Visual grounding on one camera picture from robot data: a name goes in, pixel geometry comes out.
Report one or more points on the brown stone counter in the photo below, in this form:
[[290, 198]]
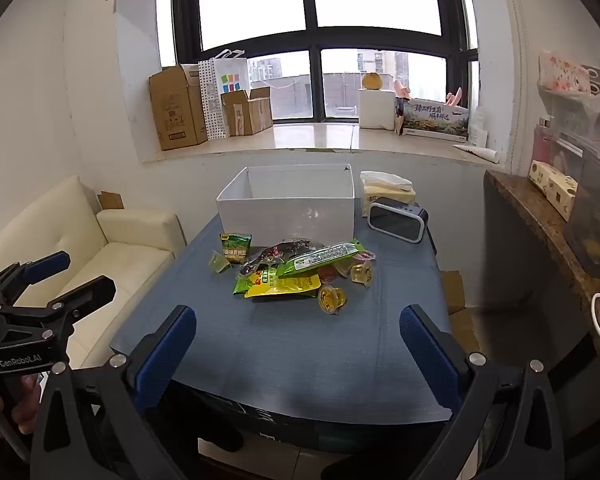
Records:
[[545, 230]]

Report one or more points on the rolled white paper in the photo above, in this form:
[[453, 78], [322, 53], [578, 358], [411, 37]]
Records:
[[477, 152]]

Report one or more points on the pink plastic toy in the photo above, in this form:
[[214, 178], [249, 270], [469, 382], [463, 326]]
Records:
[[401, 91], [455, 96]]

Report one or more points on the tissue box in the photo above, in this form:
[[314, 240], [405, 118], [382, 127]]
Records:
[[387, 190]]

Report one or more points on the person's left hand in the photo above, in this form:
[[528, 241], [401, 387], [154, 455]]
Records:
[[22, 405]]

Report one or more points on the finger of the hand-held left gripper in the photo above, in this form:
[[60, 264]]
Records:
[[50, 264], [92, 292]]

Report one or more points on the yellow jelly cup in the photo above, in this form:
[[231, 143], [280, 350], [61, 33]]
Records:
[[332, 300]]

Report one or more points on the red jelly cup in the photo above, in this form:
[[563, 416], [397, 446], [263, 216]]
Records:
[[327, 273]]

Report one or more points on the small dark green snack packet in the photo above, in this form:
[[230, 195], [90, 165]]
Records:
[[236, 249]]

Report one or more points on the cream leather sofa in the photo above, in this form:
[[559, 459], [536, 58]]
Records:
[[55, 240]]

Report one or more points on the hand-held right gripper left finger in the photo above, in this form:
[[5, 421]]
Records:
[[164, 357]]

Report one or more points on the black window frame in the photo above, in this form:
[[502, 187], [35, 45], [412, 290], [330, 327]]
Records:
[[310, 35]]

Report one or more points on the white dotted paper bag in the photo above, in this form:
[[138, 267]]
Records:
[[222, 85]]

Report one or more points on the lime green snack packet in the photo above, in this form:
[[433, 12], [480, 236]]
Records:
[[245, 282]]

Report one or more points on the small open cardboard box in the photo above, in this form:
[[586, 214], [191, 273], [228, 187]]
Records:
[[245, 112]]

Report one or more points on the landscape printed gift box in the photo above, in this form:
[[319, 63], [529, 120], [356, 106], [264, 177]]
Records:
[[435, 117]]

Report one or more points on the yellow pomelo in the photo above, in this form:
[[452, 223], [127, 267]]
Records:
[[372, 82]]

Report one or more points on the pink bottle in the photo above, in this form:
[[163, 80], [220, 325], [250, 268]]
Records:
[[543, 142]]

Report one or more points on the marble windowsill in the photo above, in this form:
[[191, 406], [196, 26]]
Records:
[[305, 137]]

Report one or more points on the long green snack packet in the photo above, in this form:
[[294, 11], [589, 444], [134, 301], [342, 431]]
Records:
[[320, 257]]

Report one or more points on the cream printed carton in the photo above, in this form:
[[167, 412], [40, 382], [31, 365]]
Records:
[[552, 187]]

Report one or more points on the white storage box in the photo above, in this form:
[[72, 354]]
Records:
[[285, 210]]

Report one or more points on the white foam box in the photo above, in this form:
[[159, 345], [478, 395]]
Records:
[[376, 109]]

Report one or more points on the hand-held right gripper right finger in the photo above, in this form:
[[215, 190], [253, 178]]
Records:
[[430, 357]]

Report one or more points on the floral pouch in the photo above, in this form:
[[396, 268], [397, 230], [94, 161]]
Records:
[[562, 72]]

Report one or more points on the orange jelly cup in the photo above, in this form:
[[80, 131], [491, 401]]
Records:
[[362, 273]]

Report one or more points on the grey translucent plastic container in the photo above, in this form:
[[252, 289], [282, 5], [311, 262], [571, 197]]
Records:
[[597, 220]]

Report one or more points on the green jelly cup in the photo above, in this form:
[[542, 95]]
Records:
[[220, 262]]

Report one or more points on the tall closed cardboard box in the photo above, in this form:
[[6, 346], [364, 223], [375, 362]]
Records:
[[175, 110]]

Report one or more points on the pink jelly cup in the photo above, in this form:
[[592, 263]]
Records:
[[365, 257]]

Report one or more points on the dark clear snack packet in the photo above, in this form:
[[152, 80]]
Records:
[[275, 252]]

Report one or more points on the flat cardboard piece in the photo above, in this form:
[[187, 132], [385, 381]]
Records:
[[111, 201]]

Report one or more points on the yellow snack packet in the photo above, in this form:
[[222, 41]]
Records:
[[285, 287]]

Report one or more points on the folded cardboard on floor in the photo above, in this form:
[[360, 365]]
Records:
[[457, 305]]

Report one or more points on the black speaker clock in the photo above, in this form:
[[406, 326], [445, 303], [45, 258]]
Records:
[[397, 220]]

